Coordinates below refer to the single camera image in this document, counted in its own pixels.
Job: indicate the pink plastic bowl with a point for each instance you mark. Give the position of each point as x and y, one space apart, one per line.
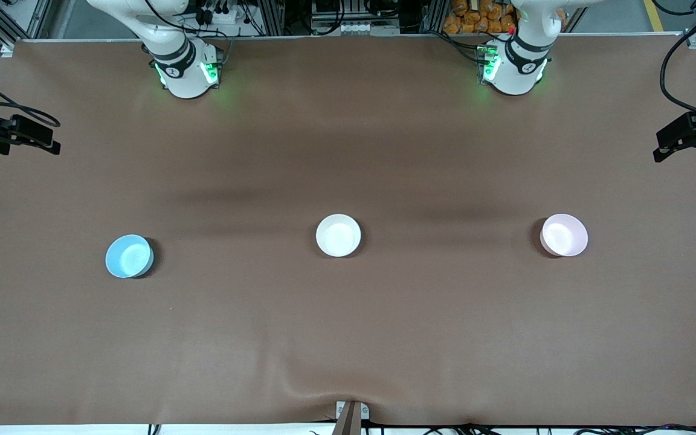
563 235

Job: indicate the blue plastic bowl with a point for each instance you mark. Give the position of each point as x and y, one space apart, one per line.
128 257

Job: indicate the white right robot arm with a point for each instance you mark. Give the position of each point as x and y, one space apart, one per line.
182 66

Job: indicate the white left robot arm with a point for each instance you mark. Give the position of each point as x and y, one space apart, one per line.
514 66

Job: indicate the white plastic bowl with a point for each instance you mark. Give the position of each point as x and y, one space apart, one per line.
338 235

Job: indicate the white power strip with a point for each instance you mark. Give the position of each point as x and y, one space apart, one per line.
218 15

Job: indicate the orange netted bag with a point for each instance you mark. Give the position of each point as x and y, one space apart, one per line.
475 18

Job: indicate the brown table cloth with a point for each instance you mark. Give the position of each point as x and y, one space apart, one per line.
348 338

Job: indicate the aluminium frame post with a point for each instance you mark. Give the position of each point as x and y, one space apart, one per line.
434 15
270 17

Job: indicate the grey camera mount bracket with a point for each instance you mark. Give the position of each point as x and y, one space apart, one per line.
351 417

